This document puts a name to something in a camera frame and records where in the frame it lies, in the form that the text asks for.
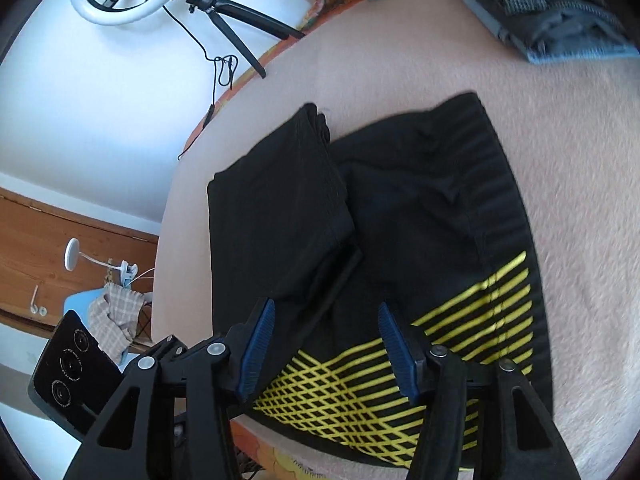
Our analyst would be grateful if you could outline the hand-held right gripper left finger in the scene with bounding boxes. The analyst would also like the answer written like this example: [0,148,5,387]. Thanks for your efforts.
[62,297,277,480]

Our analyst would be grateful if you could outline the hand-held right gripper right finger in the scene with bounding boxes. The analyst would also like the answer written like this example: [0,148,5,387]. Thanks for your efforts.
[377,301,583,480]

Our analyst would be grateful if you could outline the black pants with yellow stripes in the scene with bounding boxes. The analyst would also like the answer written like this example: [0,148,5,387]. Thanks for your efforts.
[206,91,554,471]

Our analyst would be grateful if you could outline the beige checked cloth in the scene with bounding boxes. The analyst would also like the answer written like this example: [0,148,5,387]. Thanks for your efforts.
[89,282,147,366]

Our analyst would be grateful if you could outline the light blue chair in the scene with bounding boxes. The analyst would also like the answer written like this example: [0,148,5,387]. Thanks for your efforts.
[65,290,146,376]

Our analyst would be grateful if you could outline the white door stop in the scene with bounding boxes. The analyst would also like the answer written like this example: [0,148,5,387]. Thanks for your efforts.
[29,284,48,317]

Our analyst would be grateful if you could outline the white clip desk lamp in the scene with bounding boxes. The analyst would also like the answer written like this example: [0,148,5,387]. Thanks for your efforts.
[62,237,138,286]

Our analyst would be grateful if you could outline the small black tripod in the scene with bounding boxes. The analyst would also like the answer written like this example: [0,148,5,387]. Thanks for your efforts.
[180,0,307,80]

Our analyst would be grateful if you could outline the black ring light cable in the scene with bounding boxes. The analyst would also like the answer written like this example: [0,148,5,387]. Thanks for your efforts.
[175,2,238,161]

